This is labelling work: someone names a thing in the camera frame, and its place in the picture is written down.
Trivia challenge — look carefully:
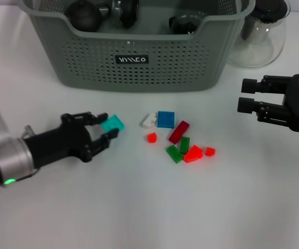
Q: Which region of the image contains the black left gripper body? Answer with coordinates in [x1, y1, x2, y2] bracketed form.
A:
[23, 113, 93, 170]

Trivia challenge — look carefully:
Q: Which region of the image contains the teal square toy plate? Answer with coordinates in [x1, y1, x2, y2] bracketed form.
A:
[100, 114, 126, 133]

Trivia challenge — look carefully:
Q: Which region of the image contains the grey-green perforated storage bin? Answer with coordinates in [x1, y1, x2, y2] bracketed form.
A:
[22, 0, 256, 93]

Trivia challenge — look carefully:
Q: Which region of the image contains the glass carafe with black lid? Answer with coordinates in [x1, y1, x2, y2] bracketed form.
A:
[226, 0, 291, 68]

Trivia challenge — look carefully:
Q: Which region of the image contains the blue square toy plate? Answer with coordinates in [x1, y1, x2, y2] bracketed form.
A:
[156, 110, 175, 128]

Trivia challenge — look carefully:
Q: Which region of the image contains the dark red long toy brick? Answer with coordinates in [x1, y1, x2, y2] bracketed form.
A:
[168, 120, 190, 145]

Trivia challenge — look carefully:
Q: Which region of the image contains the large red toy brick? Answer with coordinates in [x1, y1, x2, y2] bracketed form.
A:
[182, 144, 204, 164]

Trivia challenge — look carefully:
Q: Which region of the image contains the green toy brick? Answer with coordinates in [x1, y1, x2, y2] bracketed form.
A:
[179, 136, 191, 155]
[166, 145, 183, 164]

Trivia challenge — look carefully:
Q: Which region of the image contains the dark clay teapot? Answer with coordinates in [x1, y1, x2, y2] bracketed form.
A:
[65, 0, 111, 33]

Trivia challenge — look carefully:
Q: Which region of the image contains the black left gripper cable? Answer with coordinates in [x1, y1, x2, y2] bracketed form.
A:
[17, 168, 40, 183]

